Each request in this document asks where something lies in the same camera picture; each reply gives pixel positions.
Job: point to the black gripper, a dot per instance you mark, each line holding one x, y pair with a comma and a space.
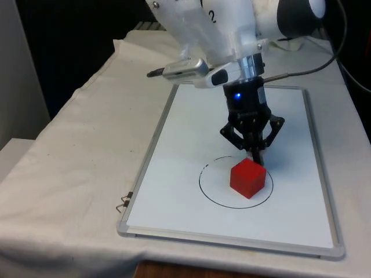
246, 100

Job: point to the red cube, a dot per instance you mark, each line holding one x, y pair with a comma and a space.
246, 178

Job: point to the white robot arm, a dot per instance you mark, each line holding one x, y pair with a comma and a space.
226, 26

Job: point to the flat whiteboard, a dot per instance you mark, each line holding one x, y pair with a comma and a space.
185, 179

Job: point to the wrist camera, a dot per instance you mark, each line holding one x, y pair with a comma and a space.
185, 69

